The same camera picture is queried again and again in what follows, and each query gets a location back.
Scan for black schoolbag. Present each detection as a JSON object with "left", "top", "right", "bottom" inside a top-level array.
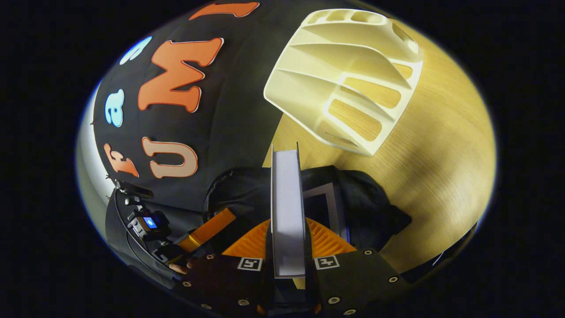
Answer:
[{"left": 203, "top": 166, "right": 413, "bottom": 265}]

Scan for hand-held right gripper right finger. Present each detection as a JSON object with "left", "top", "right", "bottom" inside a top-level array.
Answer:
[{"left": 305, "top": 218, "right": 413, "bottom": 318}]

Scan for white bookshelf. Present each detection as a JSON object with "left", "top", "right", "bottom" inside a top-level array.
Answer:
[{"left": 264, "top": 9, "right": 424, "bottom": 157}]

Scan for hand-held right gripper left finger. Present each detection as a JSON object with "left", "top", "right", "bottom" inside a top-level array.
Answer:
[{"left": 180, "top": 219, "right": 273, "bottom": 318}]

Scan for blue picture cover book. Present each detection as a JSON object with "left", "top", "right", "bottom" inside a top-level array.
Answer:
[{"left": 304, "top": 183, "right": 352, "bottom": 244}]

